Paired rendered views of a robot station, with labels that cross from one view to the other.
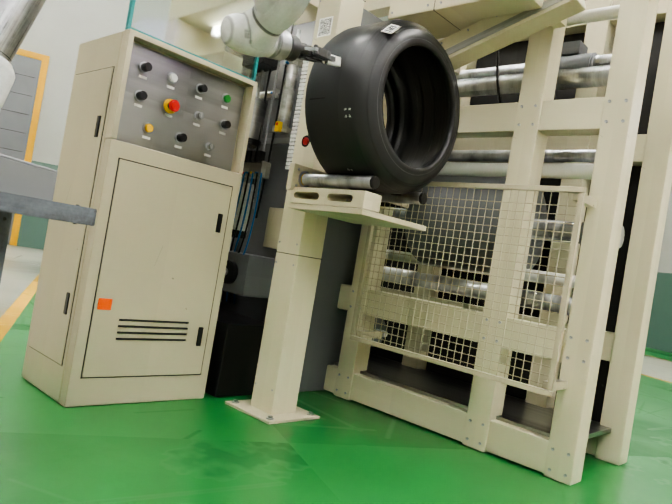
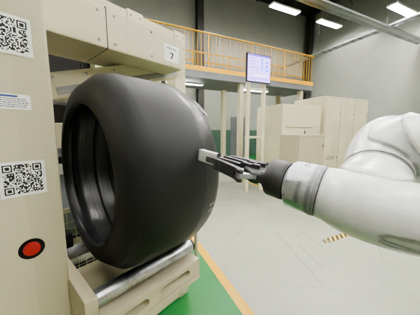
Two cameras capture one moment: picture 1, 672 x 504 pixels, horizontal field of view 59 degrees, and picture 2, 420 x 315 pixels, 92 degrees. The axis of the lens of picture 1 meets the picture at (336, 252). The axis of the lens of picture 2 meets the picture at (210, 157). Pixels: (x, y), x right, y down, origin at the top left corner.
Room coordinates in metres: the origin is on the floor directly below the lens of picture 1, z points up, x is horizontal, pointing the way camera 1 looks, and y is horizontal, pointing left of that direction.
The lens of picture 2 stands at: (1.92, 0.63, 1.32)
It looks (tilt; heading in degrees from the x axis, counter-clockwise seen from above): 7 degrees down; 268
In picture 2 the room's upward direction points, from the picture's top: straight up
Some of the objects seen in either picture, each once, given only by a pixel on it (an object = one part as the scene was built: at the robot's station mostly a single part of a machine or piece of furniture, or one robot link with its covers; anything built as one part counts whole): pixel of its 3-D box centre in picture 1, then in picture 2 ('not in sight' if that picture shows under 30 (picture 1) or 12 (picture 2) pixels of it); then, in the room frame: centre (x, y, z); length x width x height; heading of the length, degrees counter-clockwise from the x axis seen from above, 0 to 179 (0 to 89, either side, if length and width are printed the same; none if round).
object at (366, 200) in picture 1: (333, 199); (149, 287); (2.09, 0.04, 0.83); 0.36 x 0.09 x 0.06; 47
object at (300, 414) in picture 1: (272, 408); not in sight; (2.35, 0.14, 0.01); 0.27 x 0.27 x 0.02; 47
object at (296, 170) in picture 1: (328, 187); (67, 277); (2.31, 0.07, 0.90); 0.40 x 0.03 x 0.10; 137
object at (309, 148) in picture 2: not in sight; (300, 160); (-0.50, -4.22, 0.62); 0.90 x 0.56 x 1.25; 23
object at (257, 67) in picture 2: not in sight; (258, 69); (0.76, -3.72, 2.60); 0.60 x 0.05 x 0.55; 23
